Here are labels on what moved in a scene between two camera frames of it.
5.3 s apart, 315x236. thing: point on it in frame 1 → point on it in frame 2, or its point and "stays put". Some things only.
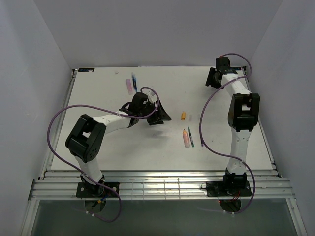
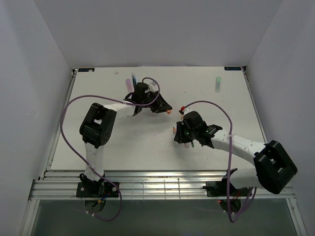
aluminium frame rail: [164, 185] stays put
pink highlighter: [129, 86] stays put
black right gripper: [209, 81] → [179, 137]
